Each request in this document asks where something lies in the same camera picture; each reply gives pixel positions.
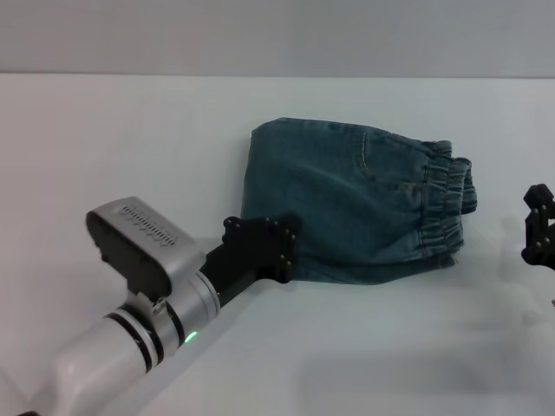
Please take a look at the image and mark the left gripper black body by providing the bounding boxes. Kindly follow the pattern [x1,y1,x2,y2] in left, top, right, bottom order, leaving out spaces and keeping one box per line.
[202,214,301,311]

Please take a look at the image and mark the blue denim shorts with embroidery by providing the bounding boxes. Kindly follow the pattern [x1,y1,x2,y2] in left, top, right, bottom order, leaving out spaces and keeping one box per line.
[239,116,479,286]

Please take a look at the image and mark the silver left camera mount bracket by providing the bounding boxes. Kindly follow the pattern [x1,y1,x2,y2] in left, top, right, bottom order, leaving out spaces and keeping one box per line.
[125,284,175,320]

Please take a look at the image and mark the left wrist camera black silver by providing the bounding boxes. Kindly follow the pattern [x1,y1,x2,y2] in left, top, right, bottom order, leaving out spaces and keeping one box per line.
[84,196,206,298]

